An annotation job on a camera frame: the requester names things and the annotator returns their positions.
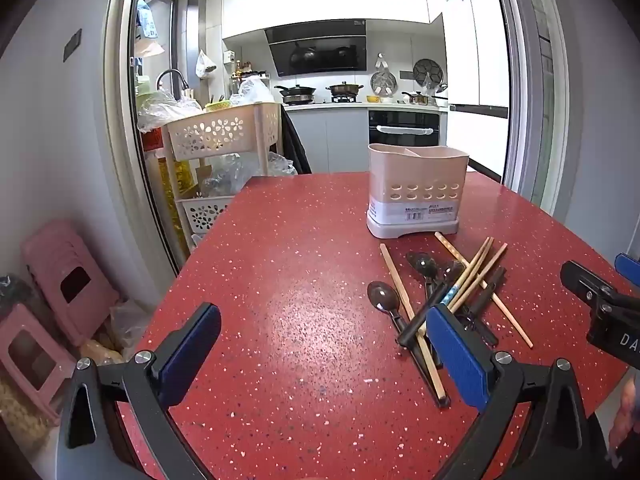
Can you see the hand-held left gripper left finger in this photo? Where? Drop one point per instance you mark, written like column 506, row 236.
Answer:
column 197, row 345

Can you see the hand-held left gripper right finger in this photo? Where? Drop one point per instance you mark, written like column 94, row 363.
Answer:
column 457, row 355

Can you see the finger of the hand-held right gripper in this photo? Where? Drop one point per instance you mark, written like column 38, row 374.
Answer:
column 630, row 264
column 582, row 277

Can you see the dark spoon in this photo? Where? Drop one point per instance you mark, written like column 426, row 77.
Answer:
column 422, row 265
column 451, row 271
column 381, row 297

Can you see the pink plastic utensil holder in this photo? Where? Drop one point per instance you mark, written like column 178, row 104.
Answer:
column 415, row 175

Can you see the person's right hand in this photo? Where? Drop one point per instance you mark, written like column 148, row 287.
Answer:
column 627, row 410

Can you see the crumpled translucent plastic bag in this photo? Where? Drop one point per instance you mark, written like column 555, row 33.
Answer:
column 129, row 327

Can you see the yellow oil bottle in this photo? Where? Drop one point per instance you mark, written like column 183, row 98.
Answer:
column 175, row 180

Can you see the pink plastic stool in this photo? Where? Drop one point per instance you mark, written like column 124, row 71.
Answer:
column 55, row 255
column 25, row 360

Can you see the clear plastic bag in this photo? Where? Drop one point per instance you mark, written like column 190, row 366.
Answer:
column 240, row 170
column 160, row 110

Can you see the dark bag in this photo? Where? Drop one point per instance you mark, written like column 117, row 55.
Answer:
column 17, row 292

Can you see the yellow food bag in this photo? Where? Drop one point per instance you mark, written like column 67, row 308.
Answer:
column 20, row 410

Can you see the beige plastic storage cart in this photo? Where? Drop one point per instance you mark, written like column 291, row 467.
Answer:
column 220, row 130

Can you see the black plastic bag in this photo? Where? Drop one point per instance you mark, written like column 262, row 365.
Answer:
column 295, row 145

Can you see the white towel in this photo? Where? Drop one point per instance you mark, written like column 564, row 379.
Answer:
column 402, row 130

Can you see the black built-in oven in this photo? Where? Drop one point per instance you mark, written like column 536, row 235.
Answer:
column 405, row 119

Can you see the yellow colander basket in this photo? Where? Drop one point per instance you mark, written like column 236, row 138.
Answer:
column 218, row 105

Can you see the white refrigerator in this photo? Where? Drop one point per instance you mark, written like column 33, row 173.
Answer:
column 475, row 60

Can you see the small steel saucepan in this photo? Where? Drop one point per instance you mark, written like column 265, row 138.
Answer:
column 417, row 98

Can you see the grey base cabinets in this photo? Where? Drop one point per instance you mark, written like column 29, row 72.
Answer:
column 340, row 140

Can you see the black wok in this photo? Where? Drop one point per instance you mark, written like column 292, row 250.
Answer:
column 296, row 94

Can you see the kitchen faucet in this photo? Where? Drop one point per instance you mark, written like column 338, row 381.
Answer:
column 170, row 74

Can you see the rack of condiment bottles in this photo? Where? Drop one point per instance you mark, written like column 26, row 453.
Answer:
column 247, row 71

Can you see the round metal steamer rack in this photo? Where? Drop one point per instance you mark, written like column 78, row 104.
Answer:
column 382, row 83

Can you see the hanging white plastic bag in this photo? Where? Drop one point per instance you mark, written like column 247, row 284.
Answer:
column 205, row 65

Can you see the steel pot on stove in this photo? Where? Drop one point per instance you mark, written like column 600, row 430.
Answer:
column 345, row 90

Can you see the black range hood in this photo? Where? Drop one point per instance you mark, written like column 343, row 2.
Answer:
column 320, row 52

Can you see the blue packaging bag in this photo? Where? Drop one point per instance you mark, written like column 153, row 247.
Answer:
column 147, row 20

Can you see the white upper cabinets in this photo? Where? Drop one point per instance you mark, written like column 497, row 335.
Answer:
column 325, row 5

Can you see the grey sliding door frame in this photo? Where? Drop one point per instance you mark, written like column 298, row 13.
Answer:
column 525, row 110

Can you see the round dark wall rack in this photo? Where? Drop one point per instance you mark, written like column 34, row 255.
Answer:
column 428, row 71

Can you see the dark wall switch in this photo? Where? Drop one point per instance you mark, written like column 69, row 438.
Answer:
column 73, row 45

